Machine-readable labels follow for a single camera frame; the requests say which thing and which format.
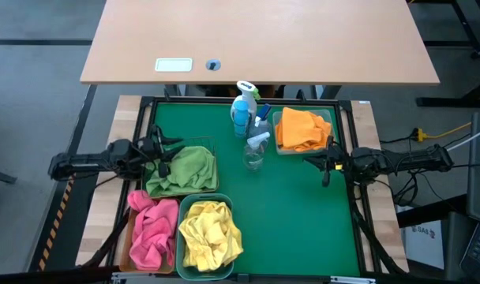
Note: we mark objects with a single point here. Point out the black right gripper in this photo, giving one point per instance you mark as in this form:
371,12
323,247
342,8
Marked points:
338,158

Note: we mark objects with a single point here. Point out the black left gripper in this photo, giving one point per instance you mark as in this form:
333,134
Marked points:
151,152

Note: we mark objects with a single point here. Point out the yellow microfiber towel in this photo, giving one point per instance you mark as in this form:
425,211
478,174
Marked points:
233,240
206,236

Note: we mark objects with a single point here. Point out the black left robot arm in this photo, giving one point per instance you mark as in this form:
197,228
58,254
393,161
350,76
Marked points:
94,159

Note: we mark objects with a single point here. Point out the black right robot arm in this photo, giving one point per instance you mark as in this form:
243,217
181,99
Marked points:
402,159

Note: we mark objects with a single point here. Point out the orange microfiber towel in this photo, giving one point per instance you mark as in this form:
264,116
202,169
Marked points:
325,128

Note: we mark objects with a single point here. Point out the clear plastic container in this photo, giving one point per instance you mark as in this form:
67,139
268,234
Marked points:
277,152

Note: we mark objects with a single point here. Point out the clear spray bottle white trigger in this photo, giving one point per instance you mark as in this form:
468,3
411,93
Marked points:
256,155

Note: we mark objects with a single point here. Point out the clear spray bottle blue trigger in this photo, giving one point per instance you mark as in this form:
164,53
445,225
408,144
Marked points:
263,112

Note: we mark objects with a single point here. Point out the round grey desk grommet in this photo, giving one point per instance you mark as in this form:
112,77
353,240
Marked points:
213,65

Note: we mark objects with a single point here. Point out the white Bona spray bottle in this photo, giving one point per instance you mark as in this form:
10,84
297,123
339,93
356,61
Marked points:
248,92

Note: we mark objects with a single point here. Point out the black support beam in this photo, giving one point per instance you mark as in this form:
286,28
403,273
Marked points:
429,211

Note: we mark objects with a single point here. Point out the green plastic basket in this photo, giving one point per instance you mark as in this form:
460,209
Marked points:
202,275

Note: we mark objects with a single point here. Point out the black base with hazard stripes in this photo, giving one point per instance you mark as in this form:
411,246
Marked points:
62,221

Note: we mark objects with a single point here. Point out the white labelled box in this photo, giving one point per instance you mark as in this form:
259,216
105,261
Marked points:
421,244

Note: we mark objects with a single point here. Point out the wooden desk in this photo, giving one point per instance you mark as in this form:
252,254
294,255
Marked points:
263,35

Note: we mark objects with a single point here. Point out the black chair leg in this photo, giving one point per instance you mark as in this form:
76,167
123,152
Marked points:
1,176

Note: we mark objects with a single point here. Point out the black table frame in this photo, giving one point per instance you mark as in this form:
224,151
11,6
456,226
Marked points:
287,101

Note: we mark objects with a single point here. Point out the silver aluminium rail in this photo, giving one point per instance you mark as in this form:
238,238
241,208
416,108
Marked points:
350,280

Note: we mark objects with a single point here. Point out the black desk frame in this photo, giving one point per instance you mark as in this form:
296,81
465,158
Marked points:
441,102

